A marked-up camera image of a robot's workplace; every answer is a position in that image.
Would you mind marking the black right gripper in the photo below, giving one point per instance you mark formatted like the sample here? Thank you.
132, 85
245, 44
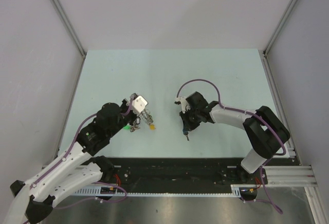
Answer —
188, 126

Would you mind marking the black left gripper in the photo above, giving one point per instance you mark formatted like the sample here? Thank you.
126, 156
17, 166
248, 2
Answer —
124, 105

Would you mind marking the steel disc with key rings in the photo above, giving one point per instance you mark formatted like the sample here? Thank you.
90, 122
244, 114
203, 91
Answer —
146, 117

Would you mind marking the blue tag key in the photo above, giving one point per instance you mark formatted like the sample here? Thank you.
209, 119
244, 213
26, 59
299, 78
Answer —
186, 134

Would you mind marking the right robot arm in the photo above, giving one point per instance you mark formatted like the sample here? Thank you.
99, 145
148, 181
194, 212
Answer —
265, 131

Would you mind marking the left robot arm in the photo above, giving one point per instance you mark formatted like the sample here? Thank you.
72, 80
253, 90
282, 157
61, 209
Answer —
77, 167

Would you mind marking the black tag key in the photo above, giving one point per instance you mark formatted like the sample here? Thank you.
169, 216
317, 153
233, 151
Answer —
136, 123

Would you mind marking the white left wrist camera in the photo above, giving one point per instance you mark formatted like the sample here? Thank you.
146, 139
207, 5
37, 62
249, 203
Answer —
138, 104

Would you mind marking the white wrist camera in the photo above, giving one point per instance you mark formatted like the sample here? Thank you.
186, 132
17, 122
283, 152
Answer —
182, 101
138, 104

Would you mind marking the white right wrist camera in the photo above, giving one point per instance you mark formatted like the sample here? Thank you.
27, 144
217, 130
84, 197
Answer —
182, 101

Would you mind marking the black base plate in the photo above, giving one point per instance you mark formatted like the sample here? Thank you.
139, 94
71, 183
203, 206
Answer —
180, 175

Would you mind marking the white slotted cable duct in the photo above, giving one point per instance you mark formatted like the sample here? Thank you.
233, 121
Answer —
95, 191

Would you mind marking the aluminium rail right side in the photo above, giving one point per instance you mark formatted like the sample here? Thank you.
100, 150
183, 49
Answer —
278, 103

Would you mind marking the left aluminium frame post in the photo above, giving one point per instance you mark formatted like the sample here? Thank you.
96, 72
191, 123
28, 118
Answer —
58, 7

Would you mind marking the aluminium frame post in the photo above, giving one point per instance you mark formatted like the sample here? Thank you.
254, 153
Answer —
58, 7
279, 27

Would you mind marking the right aluminium frame post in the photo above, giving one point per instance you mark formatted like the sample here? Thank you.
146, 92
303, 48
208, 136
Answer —
279, 27

